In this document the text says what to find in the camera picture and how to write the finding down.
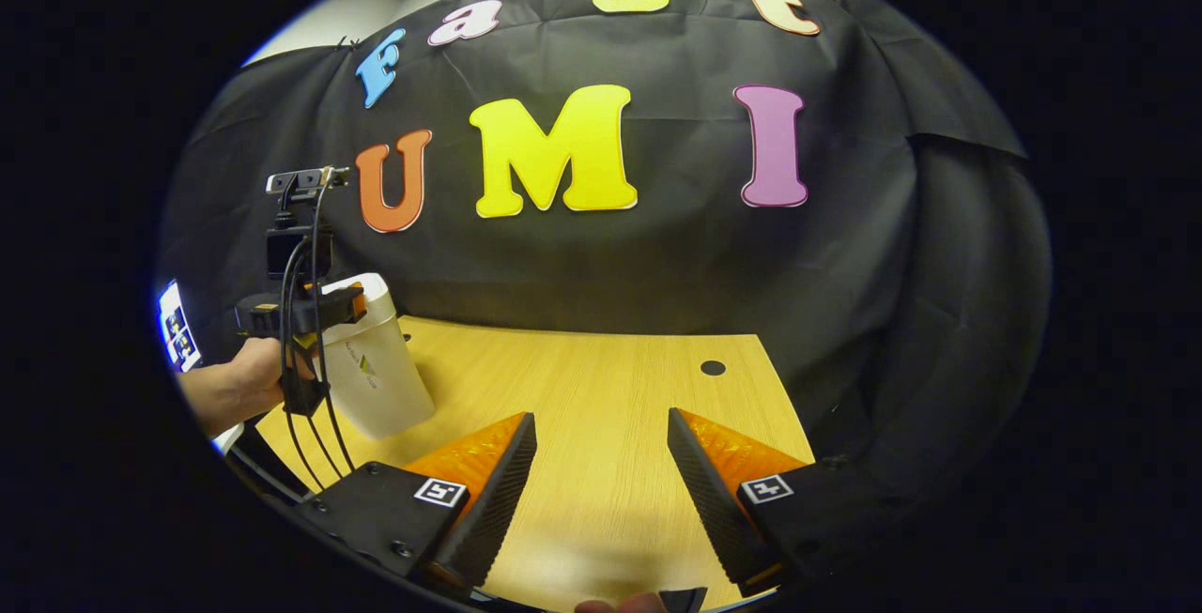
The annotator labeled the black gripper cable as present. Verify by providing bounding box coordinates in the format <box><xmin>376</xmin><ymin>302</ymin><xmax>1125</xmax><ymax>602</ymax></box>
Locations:
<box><xmin>277</xmin><ymin>242</ymin><xmax>316</xmax><ymax>495</ymax></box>
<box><xmin>308</xmin><ymin>170</ymin><xmax>358</xmax><ymax>475</ymax></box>
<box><xmin>302</xmin><ymin>406</ymin><xmax>341</xmax><ymax>483</ymax></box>

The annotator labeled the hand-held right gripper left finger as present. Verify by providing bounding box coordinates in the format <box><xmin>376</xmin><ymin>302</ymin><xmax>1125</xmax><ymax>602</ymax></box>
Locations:
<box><xmin>299</xmin><ymin>411</ymin><xmax>538</xmax><ymax>600</ymax></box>

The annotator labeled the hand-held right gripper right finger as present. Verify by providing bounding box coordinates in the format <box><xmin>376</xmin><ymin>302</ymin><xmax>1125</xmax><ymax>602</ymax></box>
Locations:
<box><xmin>667</xmin><ymin>406</ymin><xmax>902</xmax><ymax>598</ymax></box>

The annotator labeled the white desktop garbage bin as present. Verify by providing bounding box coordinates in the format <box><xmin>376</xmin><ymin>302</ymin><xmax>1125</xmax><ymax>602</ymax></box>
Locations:
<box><xmin>315</xmin><ymin>273</ymin><xmax>438</xmax><ymax>440</ymax></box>

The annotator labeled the wooden desktop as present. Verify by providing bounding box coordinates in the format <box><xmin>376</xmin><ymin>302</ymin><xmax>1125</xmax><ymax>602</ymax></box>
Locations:
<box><xmin>254</xmin><ymin>315</ymin><xmax>818</xmax><ymax>613</ymax></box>

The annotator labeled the computer monitor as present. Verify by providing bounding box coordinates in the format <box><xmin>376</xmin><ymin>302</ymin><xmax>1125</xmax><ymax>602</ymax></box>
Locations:
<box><xmin>158</xmin><ymin>280</ymin><xmax>203</xmax><ymax>372</ymax></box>

